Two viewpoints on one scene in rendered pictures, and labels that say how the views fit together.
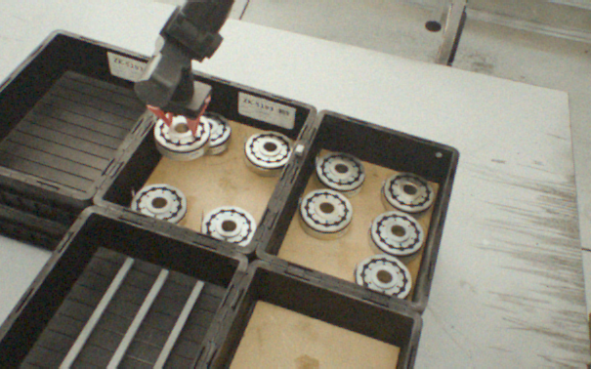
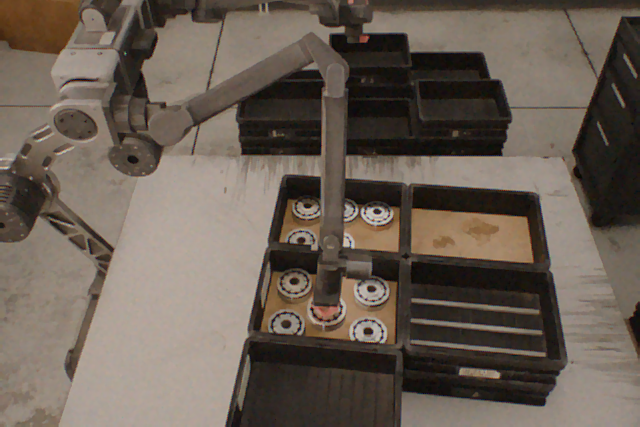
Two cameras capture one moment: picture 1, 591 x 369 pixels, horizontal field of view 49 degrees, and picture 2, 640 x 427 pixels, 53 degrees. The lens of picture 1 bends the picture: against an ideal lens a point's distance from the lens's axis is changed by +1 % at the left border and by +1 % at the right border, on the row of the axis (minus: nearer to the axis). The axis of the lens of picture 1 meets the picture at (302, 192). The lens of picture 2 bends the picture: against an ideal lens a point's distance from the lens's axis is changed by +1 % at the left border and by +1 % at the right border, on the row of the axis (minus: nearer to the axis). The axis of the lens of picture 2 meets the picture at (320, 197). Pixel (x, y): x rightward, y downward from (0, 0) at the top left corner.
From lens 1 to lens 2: 157 cm
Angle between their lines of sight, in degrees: 58
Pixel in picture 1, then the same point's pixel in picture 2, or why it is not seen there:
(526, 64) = not seen: outside the picture
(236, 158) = (301, 307)
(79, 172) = (347, 404)
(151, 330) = (450, 318)
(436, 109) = (178, 224)
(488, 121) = (185, 195)
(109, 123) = (290, 402)
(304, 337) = (422, 247)
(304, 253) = not seen: hidden behind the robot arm
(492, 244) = not seen: hidden behind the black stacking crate
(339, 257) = (363, 239)
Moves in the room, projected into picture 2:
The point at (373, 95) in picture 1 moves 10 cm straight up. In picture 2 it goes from (168, 263) to (162, 243)
